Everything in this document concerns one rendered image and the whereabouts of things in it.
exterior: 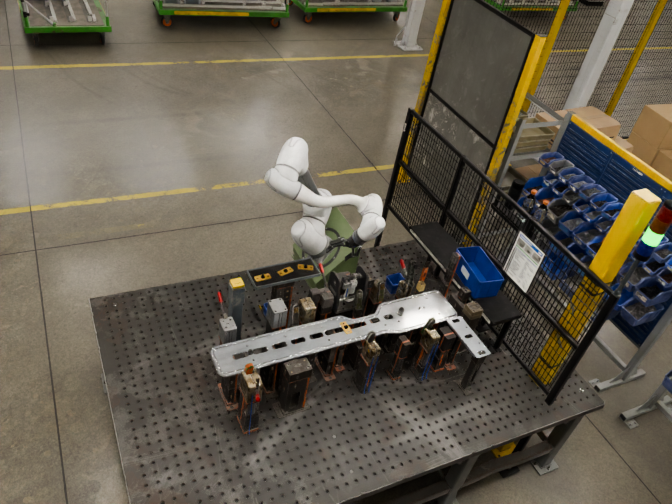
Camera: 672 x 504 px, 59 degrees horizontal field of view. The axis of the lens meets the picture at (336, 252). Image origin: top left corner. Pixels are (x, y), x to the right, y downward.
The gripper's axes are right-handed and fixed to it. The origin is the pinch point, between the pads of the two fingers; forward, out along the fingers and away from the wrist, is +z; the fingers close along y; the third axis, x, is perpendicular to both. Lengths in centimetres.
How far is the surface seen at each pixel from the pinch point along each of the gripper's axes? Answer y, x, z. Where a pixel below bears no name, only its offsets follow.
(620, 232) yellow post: -68, 28, -133
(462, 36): -91, -239, -37
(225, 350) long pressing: 56, 75, 9
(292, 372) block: 30, 86, -12
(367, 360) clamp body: -10, 70, -18
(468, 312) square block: -62, 35, -42
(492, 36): -93, -211, -65
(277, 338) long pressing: 33, 65, 0
